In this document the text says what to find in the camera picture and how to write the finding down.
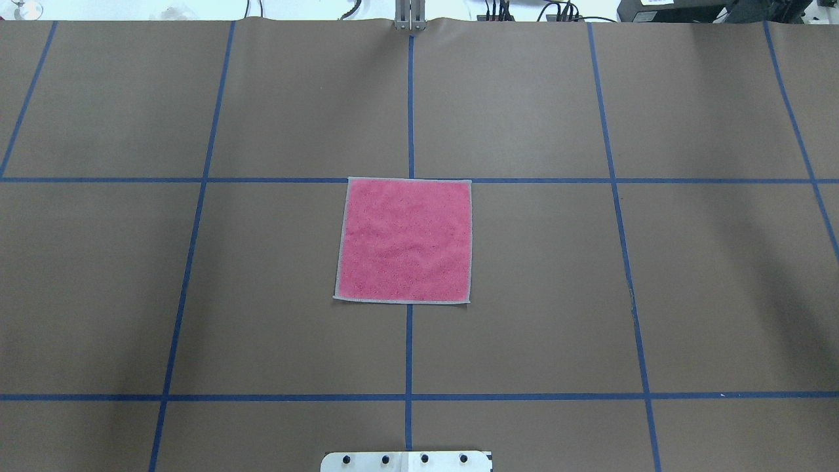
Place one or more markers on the brown paper table mat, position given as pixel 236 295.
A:
pixel 242 245

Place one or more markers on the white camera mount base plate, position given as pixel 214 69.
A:
pixel 434 460

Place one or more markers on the black device box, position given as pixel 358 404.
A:
pixel 707 12

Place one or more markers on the pink towel with grey edge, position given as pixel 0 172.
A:
pixel 406 241

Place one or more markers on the aluminium profile post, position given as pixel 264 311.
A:
pixel 410 15

